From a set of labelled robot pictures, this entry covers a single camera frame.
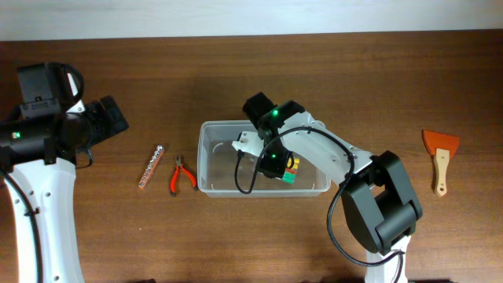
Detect orange socket rail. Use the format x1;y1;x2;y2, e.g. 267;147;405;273
138;145;165;189

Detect clear plastic container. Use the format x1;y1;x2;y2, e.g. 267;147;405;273
197;120;332;198

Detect orange handled pliers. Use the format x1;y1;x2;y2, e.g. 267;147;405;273
170;155;198;197

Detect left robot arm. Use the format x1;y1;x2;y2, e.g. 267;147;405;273
1;62;129;282

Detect orange scraper wooden handle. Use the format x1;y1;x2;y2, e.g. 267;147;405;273
422;130;460;197

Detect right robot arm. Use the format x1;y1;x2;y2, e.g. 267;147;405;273
233;93;423;282

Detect clear pack coloured plugs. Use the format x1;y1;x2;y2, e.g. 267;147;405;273
281;157;300;184

